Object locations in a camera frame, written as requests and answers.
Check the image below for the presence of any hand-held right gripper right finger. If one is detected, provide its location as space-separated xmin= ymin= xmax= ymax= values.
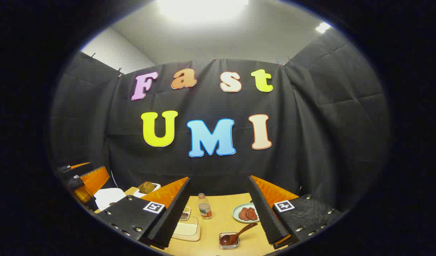
xmin=248 ymin=175 xmax=343 ymax=249

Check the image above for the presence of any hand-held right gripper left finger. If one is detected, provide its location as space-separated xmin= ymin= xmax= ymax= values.
xmin=96 ymin=177 xmax=191 ymax=249

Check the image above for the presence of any white rice cooker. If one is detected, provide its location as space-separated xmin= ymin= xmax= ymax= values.
xmin=94 ymin=188 xmax=127 ymax=211

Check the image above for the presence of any brown wooden spoon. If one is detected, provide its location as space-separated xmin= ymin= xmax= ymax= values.
xmin=219 ymin=223 xmax=259 ymax=247

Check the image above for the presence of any cream rectangular tray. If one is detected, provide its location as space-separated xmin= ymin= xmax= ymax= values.
xmin=171 ymin=216 xmax=202 ymax=242

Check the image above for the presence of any pale green plate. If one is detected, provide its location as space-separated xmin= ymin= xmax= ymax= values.
xmin=232 ymin=203 xmax=260 ymax=224

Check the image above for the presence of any white toaster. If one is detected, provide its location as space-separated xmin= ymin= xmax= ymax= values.
xmin=133 ymin=182 xmax=161 ymax=198

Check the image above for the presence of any clear plastic bottle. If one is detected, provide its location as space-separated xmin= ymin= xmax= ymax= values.
xmin=198 ymin=193 xmax=213 ymax=220

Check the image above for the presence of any black backdrop cloth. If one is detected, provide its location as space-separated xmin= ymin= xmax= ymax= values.
xmin=49 ymin=28 xmax=391 ymax=214

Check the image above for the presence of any large ceiling light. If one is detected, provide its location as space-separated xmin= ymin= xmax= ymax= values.
xmin=158 ymin=0 xmax=249 ymax=20

